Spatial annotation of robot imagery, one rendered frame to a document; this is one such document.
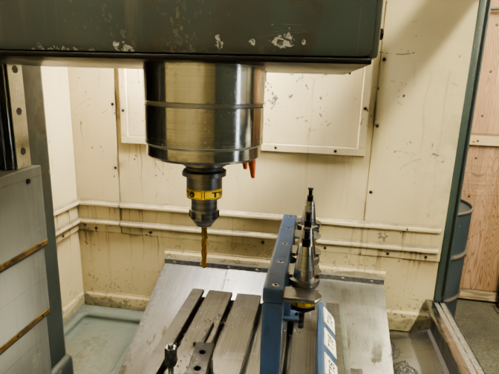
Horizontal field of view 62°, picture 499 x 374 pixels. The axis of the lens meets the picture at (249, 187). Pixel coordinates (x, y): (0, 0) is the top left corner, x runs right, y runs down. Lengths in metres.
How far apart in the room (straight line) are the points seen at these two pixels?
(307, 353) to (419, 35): 1.08
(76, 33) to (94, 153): 1.34
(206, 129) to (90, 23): 0.16
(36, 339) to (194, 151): 0.71
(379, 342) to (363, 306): 0.15
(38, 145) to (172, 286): 0.88
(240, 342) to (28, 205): 0.65
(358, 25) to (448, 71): 1.20
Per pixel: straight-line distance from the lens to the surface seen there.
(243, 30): 0.44
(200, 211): 0.59
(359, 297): 1.69
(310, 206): 1.14
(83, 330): 1.96
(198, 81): 0.50
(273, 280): 0.84
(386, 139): 1.59
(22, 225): 0.97
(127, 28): 0.48
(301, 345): 1.24
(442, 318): 1.72
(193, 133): 0.50
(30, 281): 1.03
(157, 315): 1.67
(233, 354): 1.19
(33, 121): 1.06
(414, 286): 1.78
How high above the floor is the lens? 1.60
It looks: 14 degrees down
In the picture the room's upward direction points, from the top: 2 degrees clockwise
